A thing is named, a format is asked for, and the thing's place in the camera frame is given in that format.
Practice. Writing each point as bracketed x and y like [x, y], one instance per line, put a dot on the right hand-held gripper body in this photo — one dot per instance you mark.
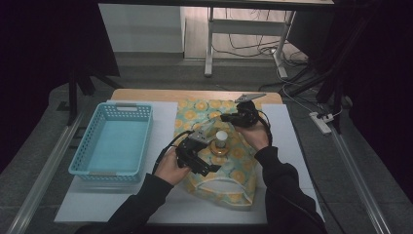
[247, 113]

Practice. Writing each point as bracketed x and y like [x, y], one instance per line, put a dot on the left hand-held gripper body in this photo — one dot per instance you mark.
[191, 149]

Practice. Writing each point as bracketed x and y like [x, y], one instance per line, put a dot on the small white-capped jar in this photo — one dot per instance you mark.
[221, 136]

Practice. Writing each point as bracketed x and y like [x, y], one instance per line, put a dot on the yellow floral cloth bag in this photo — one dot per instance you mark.
[237, 175]

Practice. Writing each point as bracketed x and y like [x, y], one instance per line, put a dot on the light blue plastic basket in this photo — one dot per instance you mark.
[113, 146]

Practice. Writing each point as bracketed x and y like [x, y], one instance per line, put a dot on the person's right hand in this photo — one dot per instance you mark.
[258, 136]

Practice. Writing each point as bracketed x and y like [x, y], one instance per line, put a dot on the person's left hand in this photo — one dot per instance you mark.
[170, 169]

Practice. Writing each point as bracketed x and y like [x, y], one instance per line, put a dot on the white power strip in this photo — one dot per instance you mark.
[319, 123]

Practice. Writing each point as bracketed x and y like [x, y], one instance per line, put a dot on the white-legged desk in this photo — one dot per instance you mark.
[211, 39]

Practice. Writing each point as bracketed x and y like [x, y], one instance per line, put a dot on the black metal stand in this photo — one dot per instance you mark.
[337, 74]

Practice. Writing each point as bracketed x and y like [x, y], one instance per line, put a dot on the white table mat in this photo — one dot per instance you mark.
[97, 204]

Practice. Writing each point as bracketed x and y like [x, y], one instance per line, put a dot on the white panel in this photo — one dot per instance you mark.
[139, 29]

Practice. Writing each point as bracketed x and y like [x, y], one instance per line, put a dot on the black tripod stand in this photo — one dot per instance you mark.
[73, 97]

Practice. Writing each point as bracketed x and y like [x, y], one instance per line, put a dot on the aluminium floor rail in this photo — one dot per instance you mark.
[48, 172]
[360, 182]

